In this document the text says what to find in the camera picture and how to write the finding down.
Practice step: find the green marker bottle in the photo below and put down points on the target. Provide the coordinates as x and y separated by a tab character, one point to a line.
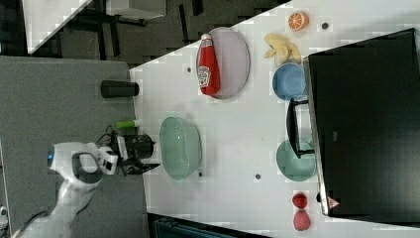
128	124

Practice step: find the grey round plate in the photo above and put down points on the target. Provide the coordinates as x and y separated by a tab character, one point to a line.
233	61

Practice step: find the blue metal frame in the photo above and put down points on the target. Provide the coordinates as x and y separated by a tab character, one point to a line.
168	227

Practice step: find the black toaster oven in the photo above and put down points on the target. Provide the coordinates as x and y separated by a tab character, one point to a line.
364	104

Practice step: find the peeled banana toy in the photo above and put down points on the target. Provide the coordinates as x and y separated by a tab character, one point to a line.
281	49

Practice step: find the light red strawberry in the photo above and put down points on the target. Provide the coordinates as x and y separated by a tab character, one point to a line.
301	221

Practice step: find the dark red strawberry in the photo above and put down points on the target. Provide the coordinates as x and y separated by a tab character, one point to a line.
299	200

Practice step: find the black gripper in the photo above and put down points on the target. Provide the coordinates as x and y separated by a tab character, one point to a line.
131	148

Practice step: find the red ketchup bottle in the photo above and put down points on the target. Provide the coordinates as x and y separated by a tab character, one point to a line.
208	70

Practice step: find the green mug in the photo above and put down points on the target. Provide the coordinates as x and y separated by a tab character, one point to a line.
295	168

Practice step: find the black cylinder holder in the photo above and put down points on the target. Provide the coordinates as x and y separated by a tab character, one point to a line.
114	89

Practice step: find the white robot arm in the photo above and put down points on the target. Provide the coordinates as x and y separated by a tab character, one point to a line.
82	167

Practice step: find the orange half slice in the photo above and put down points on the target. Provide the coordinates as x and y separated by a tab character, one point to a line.
298	21

